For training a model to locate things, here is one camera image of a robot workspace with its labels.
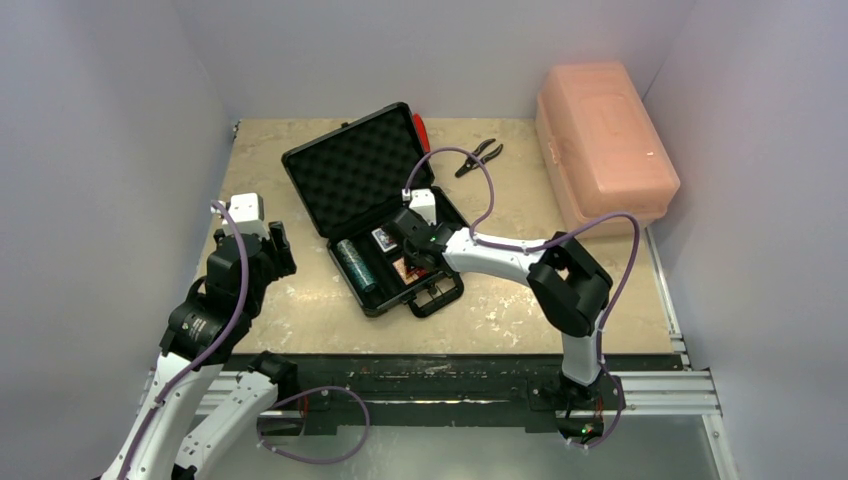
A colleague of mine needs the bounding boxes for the black poker carrying case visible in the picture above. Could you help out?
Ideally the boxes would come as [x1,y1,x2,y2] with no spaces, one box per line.
[281,102,467,318]

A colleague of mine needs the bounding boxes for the blue green poker chip stack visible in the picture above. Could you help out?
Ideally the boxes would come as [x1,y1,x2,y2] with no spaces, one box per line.
[336,239,362,270]

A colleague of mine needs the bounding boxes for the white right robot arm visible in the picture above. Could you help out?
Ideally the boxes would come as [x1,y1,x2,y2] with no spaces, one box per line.
[384,207,613,407]

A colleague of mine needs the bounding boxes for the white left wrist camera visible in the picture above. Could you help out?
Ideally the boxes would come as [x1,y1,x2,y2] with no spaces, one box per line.
[210,192,270,239]

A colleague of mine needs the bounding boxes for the pink plastic storage box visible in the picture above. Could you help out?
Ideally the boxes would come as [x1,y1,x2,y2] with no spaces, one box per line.
[535,62,680,231]

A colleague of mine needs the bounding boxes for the red Texas Hold'em card box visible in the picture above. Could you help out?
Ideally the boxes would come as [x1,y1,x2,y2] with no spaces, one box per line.
[392,257,428,285]

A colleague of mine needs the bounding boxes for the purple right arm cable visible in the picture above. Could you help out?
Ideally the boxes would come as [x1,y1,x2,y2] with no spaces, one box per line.
[402,146,642,452]

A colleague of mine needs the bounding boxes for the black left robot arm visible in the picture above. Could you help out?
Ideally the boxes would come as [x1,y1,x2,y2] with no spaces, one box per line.
[103,222,297,479]

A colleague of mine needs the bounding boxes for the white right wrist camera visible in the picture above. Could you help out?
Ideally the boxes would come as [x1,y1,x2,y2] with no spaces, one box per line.
[401,188,438,226]

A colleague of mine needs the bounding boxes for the blue playing card deck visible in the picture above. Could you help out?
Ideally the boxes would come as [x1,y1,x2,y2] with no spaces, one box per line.
[371,227,398,253]

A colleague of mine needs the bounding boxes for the red handled tool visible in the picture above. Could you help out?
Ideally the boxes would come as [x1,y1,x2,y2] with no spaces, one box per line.
[412,113,431,154]

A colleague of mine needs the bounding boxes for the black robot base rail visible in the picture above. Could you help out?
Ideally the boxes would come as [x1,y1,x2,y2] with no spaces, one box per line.
[145,352,723,439]

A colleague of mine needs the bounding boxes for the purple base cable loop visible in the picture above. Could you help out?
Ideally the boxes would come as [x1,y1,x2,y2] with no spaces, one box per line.
[256,387,370,466]

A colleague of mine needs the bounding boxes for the black wire stripper pliers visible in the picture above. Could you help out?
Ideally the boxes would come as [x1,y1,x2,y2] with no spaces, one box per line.
[454,138,504,178]

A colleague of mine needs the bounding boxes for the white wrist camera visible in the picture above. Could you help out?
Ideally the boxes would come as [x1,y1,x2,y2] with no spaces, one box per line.
[210,192,270,239]
[401,188,438,226]

